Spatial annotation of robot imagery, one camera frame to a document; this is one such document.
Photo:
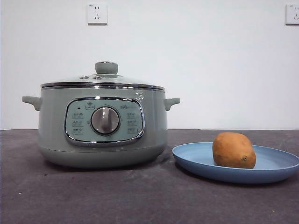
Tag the glass lid with green knob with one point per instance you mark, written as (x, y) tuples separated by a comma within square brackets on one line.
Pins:
[(106, 68)]

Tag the brown potato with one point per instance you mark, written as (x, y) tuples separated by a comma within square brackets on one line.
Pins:
[(233, 150)]

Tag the blue round plate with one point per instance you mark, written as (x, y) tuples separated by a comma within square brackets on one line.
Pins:
[(194, 156)]

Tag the pale green electric steamer pot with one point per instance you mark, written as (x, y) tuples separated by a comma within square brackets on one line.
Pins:
[(53, 121)]

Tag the white wall socket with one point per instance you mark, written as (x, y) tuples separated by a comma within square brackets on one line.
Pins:
[(97, 13), (293, 14)]

